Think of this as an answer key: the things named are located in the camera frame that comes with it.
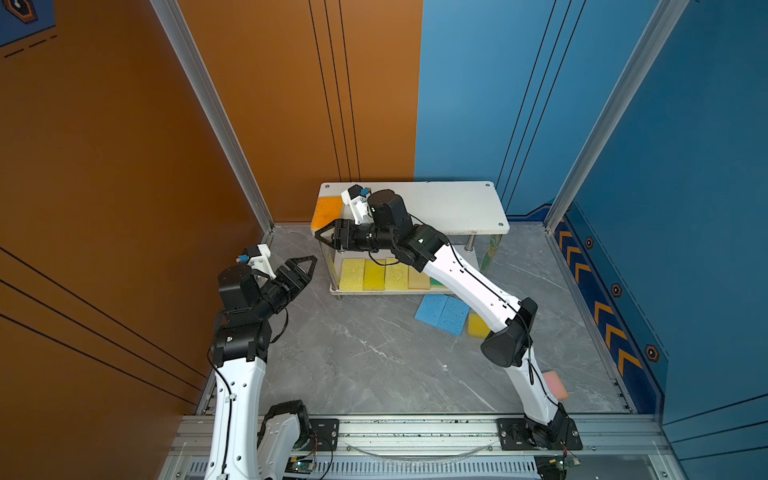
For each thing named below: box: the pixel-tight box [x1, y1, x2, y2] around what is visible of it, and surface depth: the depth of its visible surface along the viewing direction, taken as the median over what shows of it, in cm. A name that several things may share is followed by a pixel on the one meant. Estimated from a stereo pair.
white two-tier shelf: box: [323, 251, 439, 300], surface depth 96 cm
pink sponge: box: [543, 371, 569, 400], surface depth 82 cm
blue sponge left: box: [414, 294, 449, 327], surface depth 96 cm
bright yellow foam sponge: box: [363, 259, 386, 291], surface depth 96 cm
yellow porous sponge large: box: [339, 258, 365, 291], surface depth 96 cm
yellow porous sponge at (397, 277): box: [385, 262, 409, 291], surface depth 96 cm
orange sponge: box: [311, 196, 343, 232], surface depth 75 cm
